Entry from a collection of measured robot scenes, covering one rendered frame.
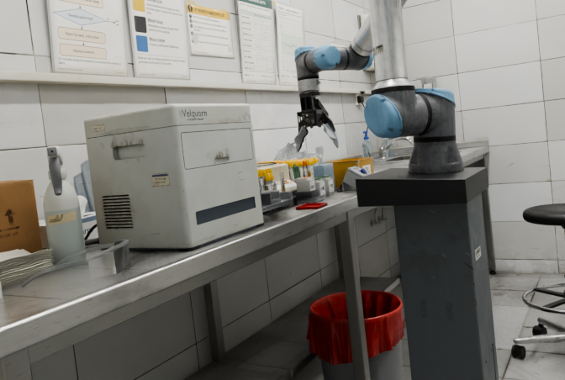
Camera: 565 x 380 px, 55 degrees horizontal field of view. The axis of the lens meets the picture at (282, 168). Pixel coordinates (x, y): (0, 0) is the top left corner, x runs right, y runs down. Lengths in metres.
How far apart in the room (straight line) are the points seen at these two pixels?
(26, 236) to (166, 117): 0.40
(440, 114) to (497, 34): 2.47
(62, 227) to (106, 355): 0.75
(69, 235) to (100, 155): 0.19
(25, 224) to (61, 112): 0.55
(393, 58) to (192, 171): 0.63
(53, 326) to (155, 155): 0.43
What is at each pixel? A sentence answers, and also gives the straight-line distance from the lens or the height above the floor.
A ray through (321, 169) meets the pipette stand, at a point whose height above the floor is 0.96.
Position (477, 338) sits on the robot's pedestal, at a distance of 1.59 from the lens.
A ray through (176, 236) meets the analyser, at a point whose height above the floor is 0.91.
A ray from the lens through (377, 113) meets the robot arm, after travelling 1.45.
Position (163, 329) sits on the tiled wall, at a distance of 2.03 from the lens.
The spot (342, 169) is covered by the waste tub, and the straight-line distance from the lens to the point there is 2.00.
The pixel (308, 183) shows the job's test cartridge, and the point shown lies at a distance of 1.68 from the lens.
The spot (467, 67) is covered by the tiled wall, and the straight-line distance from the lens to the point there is 3.98.
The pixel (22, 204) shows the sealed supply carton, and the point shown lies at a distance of 1.27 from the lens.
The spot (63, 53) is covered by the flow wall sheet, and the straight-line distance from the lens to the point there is 1.78.
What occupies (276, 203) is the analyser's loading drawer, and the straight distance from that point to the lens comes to 1.42.
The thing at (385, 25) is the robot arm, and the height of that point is 1.34.
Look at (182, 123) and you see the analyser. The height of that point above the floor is 1.13.
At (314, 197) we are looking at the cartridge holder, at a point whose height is 0.89.
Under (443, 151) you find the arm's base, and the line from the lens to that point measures 1.54.
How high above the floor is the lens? 1.08
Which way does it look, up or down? 3 degrees down
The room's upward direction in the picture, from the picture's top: 6 degrees counter-clockwise
